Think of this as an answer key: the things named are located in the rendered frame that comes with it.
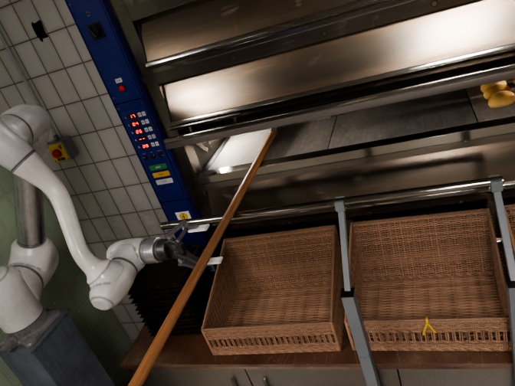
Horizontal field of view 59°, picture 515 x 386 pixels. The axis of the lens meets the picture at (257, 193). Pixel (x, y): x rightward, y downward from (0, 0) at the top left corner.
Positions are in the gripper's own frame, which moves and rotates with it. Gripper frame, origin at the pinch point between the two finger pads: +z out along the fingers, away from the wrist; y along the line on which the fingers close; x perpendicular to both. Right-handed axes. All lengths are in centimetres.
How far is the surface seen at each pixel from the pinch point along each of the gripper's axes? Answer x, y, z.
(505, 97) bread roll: -74, -3, 100
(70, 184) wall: -57, -7, -100
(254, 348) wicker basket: -8, 58, -6
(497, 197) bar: -18, 7, 88
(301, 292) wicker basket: -43, 60, 7
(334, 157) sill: -58, 3, 34
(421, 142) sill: -58, 3, 68
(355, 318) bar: 2, 33, 41
